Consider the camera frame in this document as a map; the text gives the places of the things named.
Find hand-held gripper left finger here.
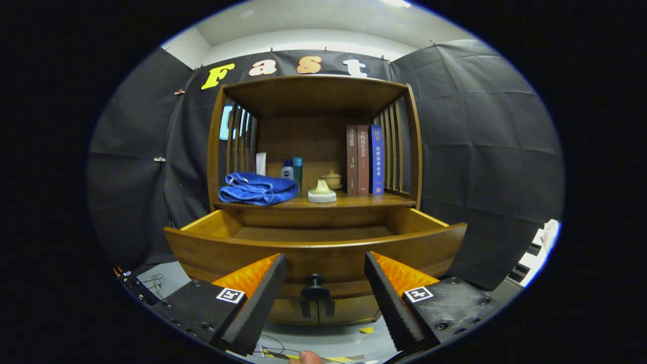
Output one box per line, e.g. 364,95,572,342
152,253,288,357

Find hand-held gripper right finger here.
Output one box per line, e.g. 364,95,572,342
364,251,506,354

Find wooden drawer with black knob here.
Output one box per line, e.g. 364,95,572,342
163,207,468,301

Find green figurine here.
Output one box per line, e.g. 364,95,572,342
307,179,337,204

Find wooden cabinet door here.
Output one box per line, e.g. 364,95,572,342
268,298,319,326
318,295,382,325

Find wooden countertop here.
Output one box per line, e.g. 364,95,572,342
215,190,418,210

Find brown wooden cabinet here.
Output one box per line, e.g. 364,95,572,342
207,75,423,327

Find blue folded towel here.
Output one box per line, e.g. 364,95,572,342
218,172,299,206

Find blue book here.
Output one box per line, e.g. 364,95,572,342
369,124,385,195

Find reddish brown book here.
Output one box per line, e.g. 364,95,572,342
357,125,371,197

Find dark brown book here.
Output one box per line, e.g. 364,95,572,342
346,125,359,197

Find white and black equipment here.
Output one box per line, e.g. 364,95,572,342
508,218,561,286

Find black backdrop cloth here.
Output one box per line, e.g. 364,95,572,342
86,39,565,291

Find floor cables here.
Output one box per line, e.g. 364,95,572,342
141,273,165,300

